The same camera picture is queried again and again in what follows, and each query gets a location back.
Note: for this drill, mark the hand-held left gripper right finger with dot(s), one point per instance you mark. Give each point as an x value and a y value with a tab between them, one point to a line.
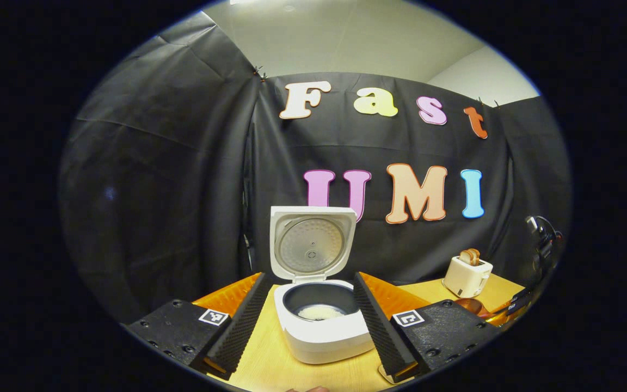
379	326

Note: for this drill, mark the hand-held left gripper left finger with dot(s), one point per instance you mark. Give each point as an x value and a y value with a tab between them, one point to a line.
240	326

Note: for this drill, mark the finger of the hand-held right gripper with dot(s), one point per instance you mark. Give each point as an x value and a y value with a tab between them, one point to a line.
521	296
509	316

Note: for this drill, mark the brown wooden spoon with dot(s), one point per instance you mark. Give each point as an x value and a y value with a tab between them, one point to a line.
468	306

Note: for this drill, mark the white rice cooker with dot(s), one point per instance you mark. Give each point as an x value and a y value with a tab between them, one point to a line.
324	343

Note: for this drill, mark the white rice grains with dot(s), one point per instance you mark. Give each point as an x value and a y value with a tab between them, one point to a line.
320	312

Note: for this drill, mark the white toaster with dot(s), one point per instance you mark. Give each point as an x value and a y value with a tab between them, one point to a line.
463	280

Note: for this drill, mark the brown bread slice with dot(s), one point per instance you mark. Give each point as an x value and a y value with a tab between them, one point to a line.
474	256
465	258

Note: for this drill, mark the black backdrop cloth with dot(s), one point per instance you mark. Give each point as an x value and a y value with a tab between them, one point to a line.
183	163

